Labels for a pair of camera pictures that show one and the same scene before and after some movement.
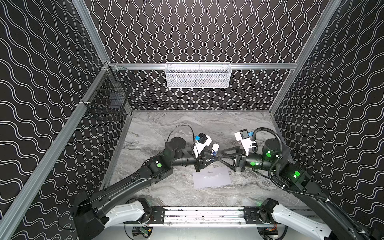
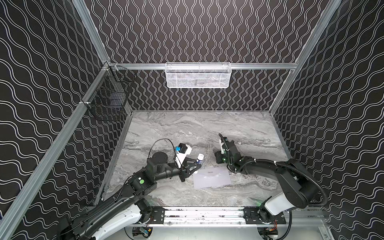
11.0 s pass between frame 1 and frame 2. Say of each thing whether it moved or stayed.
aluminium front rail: stayed
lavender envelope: stayed
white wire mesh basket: stayed
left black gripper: moved
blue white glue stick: moved
